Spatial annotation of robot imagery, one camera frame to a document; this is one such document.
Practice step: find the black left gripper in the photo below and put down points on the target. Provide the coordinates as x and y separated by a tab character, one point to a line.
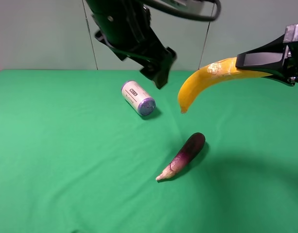
124	27

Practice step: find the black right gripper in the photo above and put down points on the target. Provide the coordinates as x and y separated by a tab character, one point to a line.
257	63

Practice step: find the yellow banana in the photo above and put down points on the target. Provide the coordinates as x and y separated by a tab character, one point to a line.
214	73

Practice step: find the white purple can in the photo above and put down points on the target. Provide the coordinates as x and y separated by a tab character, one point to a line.
138	98

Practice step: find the purple eggplant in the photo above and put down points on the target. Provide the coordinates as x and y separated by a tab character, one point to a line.
192	147

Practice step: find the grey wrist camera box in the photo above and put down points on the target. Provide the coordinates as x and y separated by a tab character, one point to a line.
188	6

